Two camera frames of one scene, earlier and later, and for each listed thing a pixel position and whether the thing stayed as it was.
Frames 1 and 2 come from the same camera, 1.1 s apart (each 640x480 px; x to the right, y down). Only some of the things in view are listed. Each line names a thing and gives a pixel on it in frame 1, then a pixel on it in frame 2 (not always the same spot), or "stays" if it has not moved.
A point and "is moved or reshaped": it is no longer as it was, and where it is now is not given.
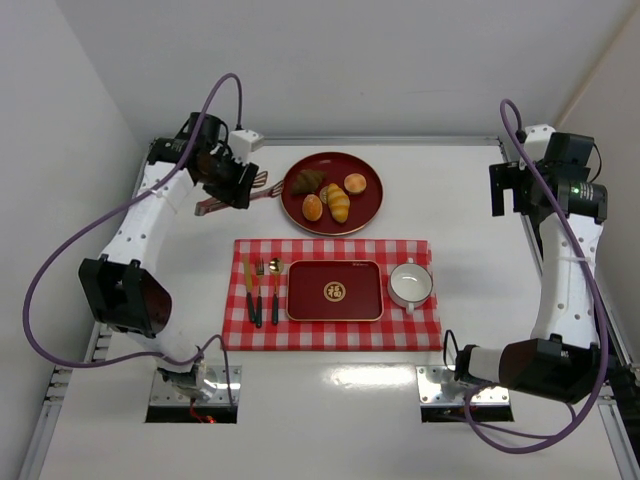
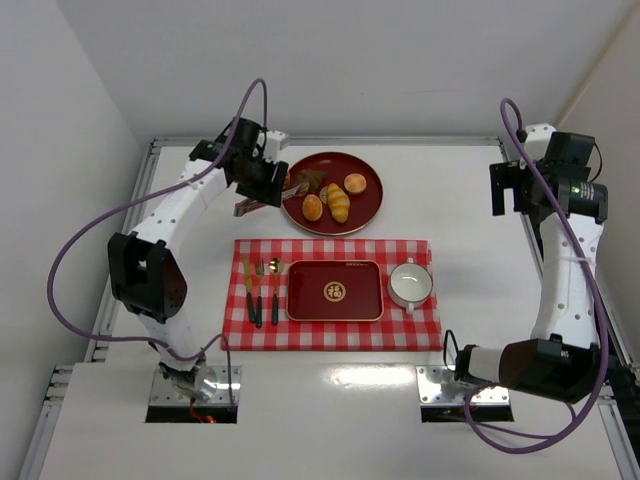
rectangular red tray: x=335 y=290 stays
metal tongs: x=208 y=205 is moved or reshaped
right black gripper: x=498 y=189 stays
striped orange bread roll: x=338 y=203 stays
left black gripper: x=245 y=185 to x=267 y=183
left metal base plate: x=161 y=394 stays
